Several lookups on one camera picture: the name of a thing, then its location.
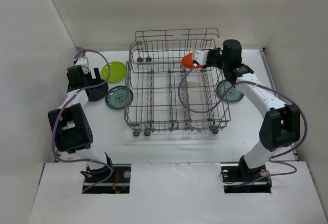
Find lime green plate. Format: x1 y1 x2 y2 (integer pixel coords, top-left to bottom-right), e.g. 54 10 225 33
100 61 126 83

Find black plate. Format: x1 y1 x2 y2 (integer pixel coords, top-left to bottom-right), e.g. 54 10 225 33
86 83 108 101

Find orange plate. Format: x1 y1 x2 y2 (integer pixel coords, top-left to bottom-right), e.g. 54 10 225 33
181 53 194 69

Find blue floral plate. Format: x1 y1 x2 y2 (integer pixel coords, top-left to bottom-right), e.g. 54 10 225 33
105 86 134 110
216 79 244 103

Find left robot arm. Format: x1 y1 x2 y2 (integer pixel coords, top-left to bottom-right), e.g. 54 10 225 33
48 65 108 159

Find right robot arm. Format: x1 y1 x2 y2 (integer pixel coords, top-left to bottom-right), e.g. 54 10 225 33
202 39 300 176

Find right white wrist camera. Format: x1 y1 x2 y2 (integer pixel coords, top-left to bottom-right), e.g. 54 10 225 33
191 49 209 68

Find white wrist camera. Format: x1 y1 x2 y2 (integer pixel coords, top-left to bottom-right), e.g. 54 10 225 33
75 57 89 68
191 49 209 68

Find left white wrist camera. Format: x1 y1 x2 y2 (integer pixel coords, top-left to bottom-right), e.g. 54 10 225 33
75 57 89 68

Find grey wire dish rack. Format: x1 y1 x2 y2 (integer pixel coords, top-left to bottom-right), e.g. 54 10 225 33
124 28 231 136

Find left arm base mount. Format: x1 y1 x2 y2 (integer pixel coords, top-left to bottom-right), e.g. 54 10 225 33
80 164 132 194

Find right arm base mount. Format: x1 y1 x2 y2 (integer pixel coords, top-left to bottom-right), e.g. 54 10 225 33
219 164 272 194

